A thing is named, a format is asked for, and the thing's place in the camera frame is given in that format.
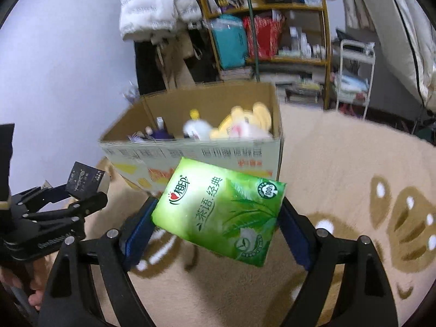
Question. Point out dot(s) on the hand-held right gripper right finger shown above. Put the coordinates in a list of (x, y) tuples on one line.
[(293, 242)]

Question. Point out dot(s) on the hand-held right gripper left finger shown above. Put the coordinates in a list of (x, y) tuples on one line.
[(136, 233)]

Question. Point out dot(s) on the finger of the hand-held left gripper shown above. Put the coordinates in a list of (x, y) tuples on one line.
[(78, 209), (44, 197)]

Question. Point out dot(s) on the small black box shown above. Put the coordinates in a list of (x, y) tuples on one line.
[(85, 179)]

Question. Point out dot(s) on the green tissue pack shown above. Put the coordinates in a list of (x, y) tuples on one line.
[(218, 211)]

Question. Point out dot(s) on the printed cardboard box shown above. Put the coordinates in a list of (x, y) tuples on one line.
[(218, 151)]

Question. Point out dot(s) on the person's left hand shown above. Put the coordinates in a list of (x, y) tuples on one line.
[(38, 279)]

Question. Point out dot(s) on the beige flower printed blanket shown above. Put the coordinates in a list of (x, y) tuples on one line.
[(340, 163)]

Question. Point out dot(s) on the white bottle yellow cap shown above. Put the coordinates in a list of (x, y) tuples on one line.
[(197, 127)]

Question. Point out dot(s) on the printed plastic bag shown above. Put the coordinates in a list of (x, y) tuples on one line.
[(131, 93)]

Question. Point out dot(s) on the yellow bear plush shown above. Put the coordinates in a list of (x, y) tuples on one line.
[(261, 115)]

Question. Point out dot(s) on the large pile of books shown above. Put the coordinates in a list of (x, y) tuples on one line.
[(303, 90)]

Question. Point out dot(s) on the black hanging coat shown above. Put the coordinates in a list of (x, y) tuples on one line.
[(148, 71)]

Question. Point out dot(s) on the light blue cloth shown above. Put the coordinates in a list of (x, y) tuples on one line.
[(354, 82)]

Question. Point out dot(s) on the beige hanging garment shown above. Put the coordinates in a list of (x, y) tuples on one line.
[(177, 64)]

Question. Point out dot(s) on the small stack of books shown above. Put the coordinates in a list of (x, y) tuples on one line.
[(236, 74)]

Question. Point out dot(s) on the white trolley cart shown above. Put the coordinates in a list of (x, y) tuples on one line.
[(370, 75)]

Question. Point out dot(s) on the black hanging garment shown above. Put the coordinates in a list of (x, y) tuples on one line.
[(204, 61)]

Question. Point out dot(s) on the row of cosmetic bottles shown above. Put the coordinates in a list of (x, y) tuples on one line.
[(306, 47)]

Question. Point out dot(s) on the green pole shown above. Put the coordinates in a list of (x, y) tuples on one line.
[(252, 41)]

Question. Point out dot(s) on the red patterned bag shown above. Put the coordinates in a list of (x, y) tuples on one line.
[(264, 37)]

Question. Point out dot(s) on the teal bag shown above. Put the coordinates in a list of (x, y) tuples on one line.
[(230, 44)]

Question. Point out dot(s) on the white puffer jacket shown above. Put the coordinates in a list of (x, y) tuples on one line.
[(150, 6)]

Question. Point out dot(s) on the white folded quilt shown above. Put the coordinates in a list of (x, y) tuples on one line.
[(402, 41)]

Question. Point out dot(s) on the yellow frame shelf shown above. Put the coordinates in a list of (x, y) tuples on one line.
[(293, 62)]

